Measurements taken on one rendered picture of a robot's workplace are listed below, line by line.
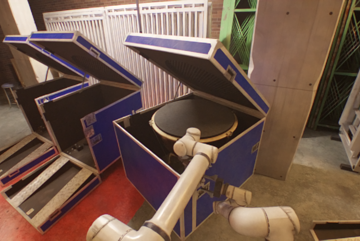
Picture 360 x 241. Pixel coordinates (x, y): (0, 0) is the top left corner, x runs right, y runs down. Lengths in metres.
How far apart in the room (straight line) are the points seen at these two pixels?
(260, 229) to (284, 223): 0.11
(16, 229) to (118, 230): 2.11
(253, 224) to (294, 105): 1.57
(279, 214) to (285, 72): 1.49
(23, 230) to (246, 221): 2.34
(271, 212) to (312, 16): 1.65
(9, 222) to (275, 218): 2.66
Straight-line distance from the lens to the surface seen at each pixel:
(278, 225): 0.98
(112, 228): 0.80
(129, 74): 2.61
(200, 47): 1.18
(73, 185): 2.72
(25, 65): 5.19
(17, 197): 3.13
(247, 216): 0.95
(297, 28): 2.10
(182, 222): 1.71
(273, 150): 2.56
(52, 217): 2.55
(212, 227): 2.21
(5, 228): 2.91
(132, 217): 2.34
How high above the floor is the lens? 1.89
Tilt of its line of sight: 29 degrees down
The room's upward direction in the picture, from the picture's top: 2 degrees counter-clockwise
